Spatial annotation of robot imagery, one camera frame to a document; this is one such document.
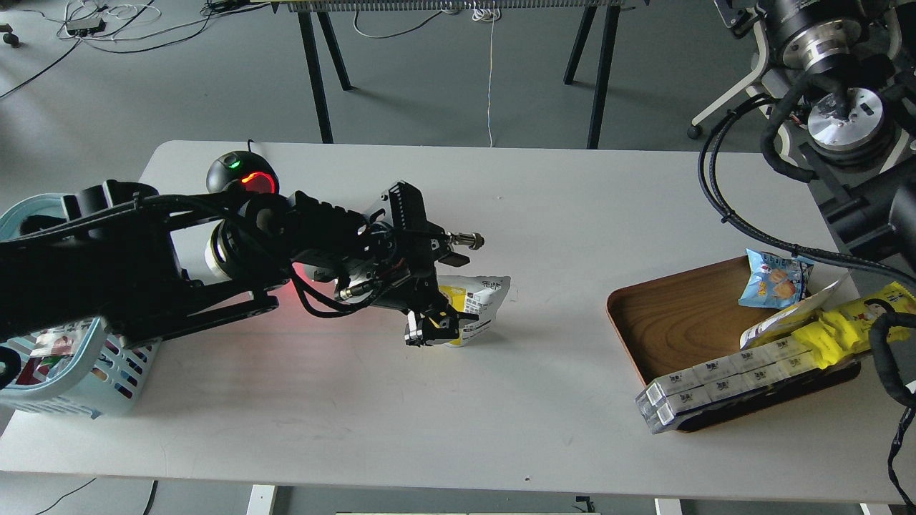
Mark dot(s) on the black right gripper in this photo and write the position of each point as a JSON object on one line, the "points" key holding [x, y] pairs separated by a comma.
{"points": [[408, 250]]}

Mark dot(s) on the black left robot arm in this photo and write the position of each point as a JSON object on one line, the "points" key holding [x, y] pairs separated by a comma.
{"points": [[151, 267]]}

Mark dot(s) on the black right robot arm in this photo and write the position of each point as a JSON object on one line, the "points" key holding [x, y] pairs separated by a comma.
{"points": [[837, 106]]}

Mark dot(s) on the white boxed snack pack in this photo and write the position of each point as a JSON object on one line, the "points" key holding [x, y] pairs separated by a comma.
{"points": [[707, 388]]}

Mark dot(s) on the blue snack bag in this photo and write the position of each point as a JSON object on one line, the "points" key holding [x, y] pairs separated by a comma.
{"points": [[775, 282]]}

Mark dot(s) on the light blue plastic basket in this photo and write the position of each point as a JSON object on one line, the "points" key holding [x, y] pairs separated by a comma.
{"points": [[104, 379]]}

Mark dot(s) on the yellow snack bar pack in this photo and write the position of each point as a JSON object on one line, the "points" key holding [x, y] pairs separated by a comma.
{"points": [[842, 332]]}

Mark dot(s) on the brown wooden tray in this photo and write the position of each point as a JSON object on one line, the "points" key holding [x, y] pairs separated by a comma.
{"points": [[679, 321]]}

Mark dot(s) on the black barcode scanner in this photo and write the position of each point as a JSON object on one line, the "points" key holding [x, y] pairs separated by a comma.
{"points": [[246, 167]]}

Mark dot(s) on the white office chair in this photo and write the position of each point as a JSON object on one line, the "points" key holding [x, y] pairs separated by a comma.
{"points": [[763, 77]]}

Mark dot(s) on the black metal background table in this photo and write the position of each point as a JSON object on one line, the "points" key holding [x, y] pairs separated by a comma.
{"points": [[430, 86]]}

